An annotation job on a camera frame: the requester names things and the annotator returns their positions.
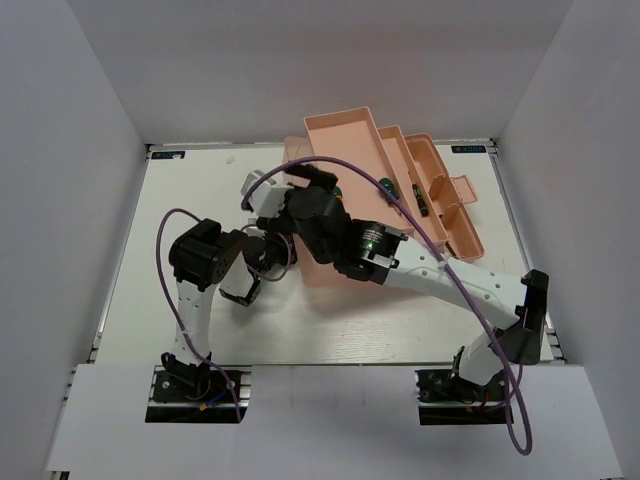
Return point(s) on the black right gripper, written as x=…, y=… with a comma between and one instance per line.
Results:
x=317, y=176

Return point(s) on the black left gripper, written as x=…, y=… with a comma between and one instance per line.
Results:
x=281, y=242

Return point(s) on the pink plastic toolbox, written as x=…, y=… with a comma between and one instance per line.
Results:
x=408, y=161

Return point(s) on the black green precision screwdriver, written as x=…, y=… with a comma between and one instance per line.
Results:
x=421, y=203

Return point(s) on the green orange stubby screwdriver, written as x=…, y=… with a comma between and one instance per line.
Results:
x=337, y=192

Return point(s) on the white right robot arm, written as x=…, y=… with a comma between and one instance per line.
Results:
x=511, y=309

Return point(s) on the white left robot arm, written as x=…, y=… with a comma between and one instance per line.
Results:
x=207, y=260

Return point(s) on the white front cover board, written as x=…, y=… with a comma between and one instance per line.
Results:
x=327, y=423

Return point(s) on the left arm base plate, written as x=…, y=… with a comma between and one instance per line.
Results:
x=172, y=401

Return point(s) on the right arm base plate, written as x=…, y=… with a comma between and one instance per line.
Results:
x=446, y=401

